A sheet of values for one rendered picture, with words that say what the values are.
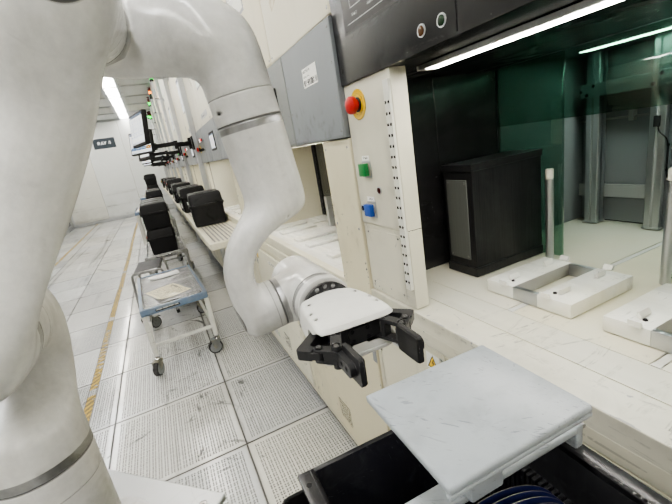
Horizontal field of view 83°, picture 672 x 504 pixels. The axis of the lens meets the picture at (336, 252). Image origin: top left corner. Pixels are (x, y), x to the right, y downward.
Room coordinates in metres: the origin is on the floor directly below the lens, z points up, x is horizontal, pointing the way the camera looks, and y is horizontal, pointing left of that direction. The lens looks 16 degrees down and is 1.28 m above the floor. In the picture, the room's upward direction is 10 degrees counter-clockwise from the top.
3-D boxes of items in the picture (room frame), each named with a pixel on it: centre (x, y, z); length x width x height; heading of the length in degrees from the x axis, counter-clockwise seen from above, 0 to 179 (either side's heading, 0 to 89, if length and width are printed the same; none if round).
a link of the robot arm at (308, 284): (0.51, 0.03, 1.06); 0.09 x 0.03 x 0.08; 111
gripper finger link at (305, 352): (0.40, 0.03, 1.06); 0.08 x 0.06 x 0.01; 129
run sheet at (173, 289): (2.57, 1.22, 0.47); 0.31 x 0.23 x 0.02; 45
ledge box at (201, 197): (3.16, 0.99, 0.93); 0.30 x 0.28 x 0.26; 20
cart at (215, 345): (2.74, 1.26, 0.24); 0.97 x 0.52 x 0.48; 26
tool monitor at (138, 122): (3.57, 1.35, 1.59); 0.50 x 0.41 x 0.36; 113
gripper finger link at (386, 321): (0.41, -0.04, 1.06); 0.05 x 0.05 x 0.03; 4
